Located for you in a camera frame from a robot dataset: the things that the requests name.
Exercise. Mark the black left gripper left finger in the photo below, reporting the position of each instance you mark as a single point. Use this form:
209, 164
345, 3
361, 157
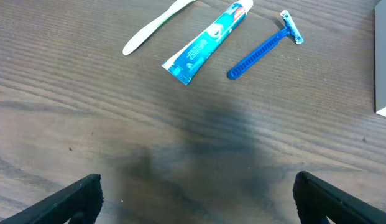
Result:
80, 202

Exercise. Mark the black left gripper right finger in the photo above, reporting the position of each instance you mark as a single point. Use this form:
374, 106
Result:
319, 202

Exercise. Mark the green white toothbrush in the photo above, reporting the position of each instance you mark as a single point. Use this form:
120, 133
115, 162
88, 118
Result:
145, 32

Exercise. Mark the blue disposable razor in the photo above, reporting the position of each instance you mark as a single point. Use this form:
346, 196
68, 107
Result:
289, 29

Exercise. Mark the teal toothpaste tube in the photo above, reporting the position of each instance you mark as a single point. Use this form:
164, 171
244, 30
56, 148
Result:
185, 63

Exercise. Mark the white cardboard box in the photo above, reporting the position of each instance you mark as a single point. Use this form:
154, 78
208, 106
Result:
380, 57

